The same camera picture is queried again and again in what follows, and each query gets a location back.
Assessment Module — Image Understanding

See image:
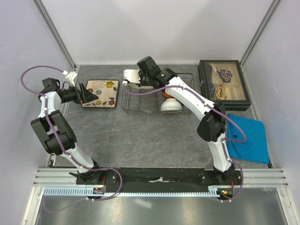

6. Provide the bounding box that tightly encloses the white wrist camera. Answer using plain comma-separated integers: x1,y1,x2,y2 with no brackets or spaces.
62,70,77,87
123,69,141,85

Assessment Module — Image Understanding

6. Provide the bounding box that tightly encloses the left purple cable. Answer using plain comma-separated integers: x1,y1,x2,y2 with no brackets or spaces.
21,65,123,213

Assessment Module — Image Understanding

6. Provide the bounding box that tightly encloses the square floral plate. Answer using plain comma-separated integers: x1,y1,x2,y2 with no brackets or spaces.
82,80,120,108

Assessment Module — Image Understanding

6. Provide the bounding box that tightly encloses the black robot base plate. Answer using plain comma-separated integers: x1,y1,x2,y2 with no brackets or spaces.
70,167,242,192

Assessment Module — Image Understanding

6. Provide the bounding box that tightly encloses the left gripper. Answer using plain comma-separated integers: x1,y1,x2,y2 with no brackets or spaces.
60,83,98,105

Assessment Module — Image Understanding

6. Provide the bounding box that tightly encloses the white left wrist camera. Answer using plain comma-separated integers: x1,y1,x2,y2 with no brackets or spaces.
62,70,77,87

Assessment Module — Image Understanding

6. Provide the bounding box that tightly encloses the black glass-lid jewelry box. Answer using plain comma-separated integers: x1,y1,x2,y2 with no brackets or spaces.
198,60,251,111

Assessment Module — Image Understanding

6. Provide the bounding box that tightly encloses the blue cloth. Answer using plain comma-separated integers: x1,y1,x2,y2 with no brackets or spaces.
227,114,270,164

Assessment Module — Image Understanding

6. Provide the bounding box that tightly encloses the black wire dish rack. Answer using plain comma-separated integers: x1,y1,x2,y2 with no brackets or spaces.
121,72,195,115

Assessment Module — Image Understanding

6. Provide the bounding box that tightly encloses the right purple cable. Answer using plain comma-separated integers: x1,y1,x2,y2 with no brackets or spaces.
122,81,247,202

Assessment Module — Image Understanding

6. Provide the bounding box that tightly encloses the cream plate blue spiral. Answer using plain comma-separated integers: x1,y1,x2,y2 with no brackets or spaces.
128,82,153,90

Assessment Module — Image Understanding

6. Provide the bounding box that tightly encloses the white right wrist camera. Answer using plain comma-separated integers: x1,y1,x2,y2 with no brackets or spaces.
123,69,141,85

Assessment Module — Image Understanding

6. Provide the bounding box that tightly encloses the purple cable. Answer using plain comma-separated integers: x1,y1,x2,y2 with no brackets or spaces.
122,81,247,202
21,65,123,213

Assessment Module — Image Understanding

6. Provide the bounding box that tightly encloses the orange mug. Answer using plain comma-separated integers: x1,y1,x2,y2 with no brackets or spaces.
163,92,172,98

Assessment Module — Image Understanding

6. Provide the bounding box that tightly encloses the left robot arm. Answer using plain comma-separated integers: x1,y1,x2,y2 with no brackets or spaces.
30,78,104,185

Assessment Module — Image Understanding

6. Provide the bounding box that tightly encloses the grey slotted cable duct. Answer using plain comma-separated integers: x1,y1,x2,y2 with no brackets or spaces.
44,187,221,197

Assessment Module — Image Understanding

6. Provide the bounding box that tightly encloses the white ribbed bowl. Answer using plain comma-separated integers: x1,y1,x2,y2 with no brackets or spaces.
160,98,182,112

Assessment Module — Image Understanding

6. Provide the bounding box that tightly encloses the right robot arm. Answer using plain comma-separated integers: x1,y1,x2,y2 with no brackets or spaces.
137,56,235,185

